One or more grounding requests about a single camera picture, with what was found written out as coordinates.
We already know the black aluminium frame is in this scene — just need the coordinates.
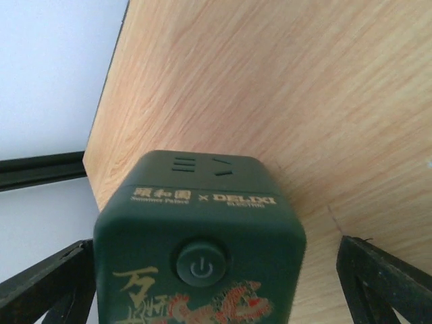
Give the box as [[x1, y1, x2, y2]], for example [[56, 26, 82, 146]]
[[0, 0, 132, 193]]

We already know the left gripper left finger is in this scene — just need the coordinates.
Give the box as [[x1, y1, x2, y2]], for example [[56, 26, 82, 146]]
[[1, 239, 96, 323]]

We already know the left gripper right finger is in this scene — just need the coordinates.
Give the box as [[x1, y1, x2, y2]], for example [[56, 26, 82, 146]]
[[336, 236, 431, 323]]

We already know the dark green cube socket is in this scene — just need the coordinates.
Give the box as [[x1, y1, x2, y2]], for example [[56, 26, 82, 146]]
[[93, 151, 306, 323]]

